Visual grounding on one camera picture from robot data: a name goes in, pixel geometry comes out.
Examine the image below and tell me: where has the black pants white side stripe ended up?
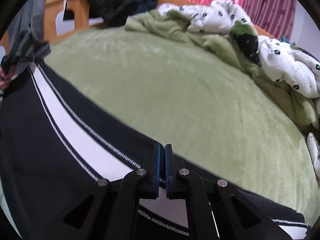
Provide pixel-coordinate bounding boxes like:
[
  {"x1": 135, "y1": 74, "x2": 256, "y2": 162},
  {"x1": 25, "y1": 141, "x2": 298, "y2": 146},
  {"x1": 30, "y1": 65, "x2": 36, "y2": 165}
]
[{"x1": 1, "y1": 63, "x2": 310, "y2": 239}]

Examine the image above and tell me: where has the person's left hand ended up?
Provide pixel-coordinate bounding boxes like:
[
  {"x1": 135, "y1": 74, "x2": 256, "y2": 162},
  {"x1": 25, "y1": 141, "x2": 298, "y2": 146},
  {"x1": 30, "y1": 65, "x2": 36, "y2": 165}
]
[{"x1": 0, "y1": 66, "x2": 15, "y2": 90}]

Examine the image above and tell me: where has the grey garment on footboard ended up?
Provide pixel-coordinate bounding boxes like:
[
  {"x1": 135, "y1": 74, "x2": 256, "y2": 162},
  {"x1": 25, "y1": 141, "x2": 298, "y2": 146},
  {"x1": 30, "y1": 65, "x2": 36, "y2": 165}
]
[{"x1": 8, "y1": 0, "x2": 50, "y2": 62}]

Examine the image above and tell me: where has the green fleece bed sheet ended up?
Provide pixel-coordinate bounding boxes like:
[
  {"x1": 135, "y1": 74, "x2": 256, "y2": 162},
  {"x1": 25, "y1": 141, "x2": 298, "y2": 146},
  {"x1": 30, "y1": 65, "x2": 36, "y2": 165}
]
[{"x1": 45, "y1": 28, "x2": 319, "y2": 225}]

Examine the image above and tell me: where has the black jacket on footboard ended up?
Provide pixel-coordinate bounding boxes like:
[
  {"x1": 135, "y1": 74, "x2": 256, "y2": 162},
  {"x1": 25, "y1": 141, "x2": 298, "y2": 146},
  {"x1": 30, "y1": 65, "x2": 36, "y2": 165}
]
[{"x1": 86, "y1": 0, "x2": 138, "y2": 27}]

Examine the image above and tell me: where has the dark blue garment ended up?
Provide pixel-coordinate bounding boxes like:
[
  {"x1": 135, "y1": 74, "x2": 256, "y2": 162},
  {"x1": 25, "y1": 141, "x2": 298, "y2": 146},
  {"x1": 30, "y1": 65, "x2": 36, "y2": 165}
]
[{"x1": 131, "y1": 0, "x2": 158, "y2": 15}]

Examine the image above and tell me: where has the green fleece blanket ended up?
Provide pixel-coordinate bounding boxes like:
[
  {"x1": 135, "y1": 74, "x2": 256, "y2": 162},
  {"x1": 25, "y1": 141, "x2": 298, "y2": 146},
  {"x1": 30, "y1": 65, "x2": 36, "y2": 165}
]
[{"x1": 125, "y1": 10, "x2": 319, "y2": 133}]

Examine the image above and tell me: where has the white black-flower duvet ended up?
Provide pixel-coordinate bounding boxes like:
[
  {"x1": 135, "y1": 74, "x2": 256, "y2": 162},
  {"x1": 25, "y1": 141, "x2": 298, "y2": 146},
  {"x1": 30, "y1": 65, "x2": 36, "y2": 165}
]
[{"x1": 157, "y1": 0, "x2": 320, "y2": 178}]

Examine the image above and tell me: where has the wooden bed frame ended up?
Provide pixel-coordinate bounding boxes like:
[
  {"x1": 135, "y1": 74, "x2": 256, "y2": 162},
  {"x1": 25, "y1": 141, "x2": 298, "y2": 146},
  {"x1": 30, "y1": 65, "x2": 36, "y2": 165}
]
[{"x1": 0, "y1": 0, "x2": 276, "y2": 55}]

